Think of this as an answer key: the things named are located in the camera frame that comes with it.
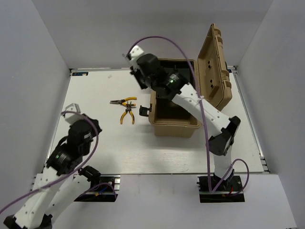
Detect yellow diagonal cutter pliers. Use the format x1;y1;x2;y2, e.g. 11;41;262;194
120;102;136;125

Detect yellow needle-nose pliers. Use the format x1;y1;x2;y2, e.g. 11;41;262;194
110;97;137;105

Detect tan plastic toolbox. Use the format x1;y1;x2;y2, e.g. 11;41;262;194
147;24;232;138

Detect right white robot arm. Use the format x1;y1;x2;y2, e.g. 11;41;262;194
125;52;241;190

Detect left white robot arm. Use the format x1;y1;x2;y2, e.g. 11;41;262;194
4;111;102;229

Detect black toolbox inner tray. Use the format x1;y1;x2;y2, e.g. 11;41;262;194
155;59;194;106

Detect blue label sticker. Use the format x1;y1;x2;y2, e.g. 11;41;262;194
71;72;89;76

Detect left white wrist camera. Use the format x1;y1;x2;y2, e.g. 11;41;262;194
61;103;82;125

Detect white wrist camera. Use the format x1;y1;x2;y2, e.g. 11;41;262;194
122;45;145;73
61;103;82;125

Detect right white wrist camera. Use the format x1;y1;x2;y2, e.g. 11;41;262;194
122;45;145;73

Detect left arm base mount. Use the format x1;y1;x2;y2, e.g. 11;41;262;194
73;166;121;202

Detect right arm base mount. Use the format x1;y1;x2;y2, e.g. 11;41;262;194
197;176;245;203

